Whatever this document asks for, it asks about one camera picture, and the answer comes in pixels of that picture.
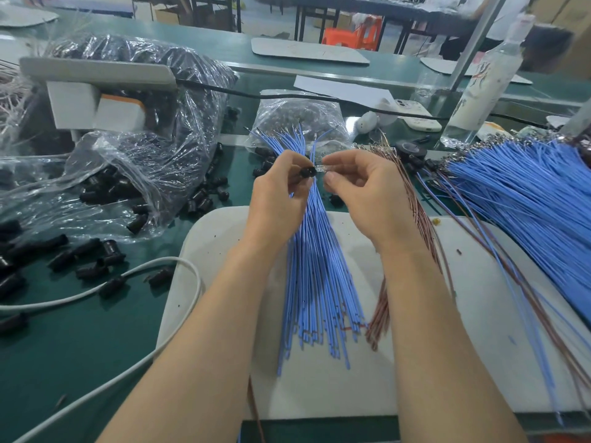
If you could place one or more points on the small black connector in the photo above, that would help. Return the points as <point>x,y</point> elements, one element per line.
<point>307,170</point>

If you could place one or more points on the white paper stack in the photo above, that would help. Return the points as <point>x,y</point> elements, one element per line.
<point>557,120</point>

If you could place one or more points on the orange plastic crate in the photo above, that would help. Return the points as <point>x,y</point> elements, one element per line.
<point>568,436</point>

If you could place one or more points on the person's left hand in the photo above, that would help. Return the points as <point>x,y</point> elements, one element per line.
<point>277,203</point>

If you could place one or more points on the long black-frame table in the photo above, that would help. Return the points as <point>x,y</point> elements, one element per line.
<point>369,2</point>

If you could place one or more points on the blue table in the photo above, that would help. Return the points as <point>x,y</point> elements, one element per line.
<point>85,2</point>

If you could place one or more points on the large clear plastic bag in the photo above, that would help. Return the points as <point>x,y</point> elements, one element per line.
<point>185,124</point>

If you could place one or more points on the short metal frame post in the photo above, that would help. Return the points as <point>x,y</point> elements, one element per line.
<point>579,120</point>

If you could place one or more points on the person's right forearm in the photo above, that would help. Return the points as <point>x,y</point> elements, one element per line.
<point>452,355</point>

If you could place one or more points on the black tape roll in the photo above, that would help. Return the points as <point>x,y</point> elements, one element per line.
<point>411,150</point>

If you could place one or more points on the white work board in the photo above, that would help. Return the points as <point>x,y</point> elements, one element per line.
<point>231,364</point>

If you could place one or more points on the cardboard boxes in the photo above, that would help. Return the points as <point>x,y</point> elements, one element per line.
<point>565,23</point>

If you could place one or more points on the pile of black plastic caps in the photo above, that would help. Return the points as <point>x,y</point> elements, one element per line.
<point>83,258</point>

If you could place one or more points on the slanted metal frame post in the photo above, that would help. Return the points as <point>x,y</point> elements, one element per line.
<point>478,39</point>

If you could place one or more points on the white flat device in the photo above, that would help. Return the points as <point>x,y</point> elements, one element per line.
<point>413,113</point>

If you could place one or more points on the white power strip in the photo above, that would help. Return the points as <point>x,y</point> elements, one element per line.
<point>97,74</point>

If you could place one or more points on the small clear plastic bag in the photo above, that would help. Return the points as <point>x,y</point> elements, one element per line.
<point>297,115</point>

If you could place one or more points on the white spray bottle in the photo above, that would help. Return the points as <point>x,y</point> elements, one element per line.
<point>482,87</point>

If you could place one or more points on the person's left forearm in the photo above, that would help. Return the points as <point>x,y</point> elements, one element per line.
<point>194,360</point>

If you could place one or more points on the white computer mouse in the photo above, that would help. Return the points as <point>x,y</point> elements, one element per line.
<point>367,122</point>

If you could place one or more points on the orange plastic stool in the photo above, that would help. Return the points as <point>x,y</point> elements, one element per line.
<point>353,34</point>

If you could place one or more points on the white paper sheet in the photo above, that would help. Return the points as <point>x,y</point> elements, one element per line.
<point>342,90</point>

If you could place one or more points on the white flat tray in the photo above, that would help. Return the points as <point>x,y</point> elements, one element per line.
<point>439,67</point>
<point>26,15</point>
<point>310,50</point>

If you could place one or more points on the white orange charger adapter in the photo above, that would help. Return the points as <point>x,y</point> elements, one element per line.
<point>118,115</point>

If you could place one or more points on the person's right hand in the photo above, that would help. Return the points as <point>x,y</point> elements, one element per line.
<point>374,193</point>

